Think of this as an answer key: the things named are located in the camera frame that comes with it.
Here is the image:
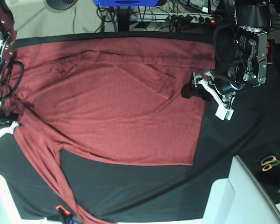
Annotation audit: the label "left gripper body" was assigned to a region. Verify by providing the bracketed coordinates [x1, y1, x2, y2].
[192, 70, 244, 102]

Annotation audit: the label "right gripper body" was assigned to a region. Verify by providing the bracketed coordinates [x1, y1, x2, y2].
[0, 100, 21, 129]

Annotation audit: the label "red long-sleeve T-shirt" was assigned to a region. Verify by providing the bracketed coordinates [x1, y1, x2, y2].
[3, 37, 215, 224]

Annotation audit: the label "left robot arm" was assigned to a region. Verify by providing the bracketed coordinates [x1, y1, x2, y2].
[181, 0, 272, 103]

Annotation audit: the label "black and orange clamp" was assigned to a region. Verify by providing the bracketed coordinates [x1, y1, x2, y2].
[266, 39, 275, 65]

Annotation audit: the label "white power strip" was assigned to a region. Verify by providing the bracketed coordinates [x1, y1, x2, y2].
[130, 12, 223, 25]

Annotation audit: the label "blue plastic box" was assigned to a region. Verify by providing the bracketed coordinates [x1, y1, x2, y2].
[94, 0, 158, 7]

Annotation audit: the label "blue clamp at bottom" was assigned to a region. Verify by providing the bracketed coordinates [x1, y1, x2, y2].
[55, 205, 75, 224]

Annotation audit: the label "black table cloth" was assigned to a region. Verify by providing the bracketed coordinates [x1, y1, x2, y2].
[0, 35, 280, 224]

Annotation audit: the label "black looped cable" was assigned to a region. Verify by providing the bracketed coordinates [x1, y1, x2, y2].
[0, 60, 24, 98]

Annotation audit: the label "yellow-handled scissors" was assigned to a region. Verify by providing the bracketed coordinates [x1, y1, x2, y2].
[260, 155, 280, 172]

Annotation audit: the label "black stand post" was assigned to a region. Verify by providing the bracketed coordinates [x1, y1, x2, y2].
[115, 6, 134, 32]

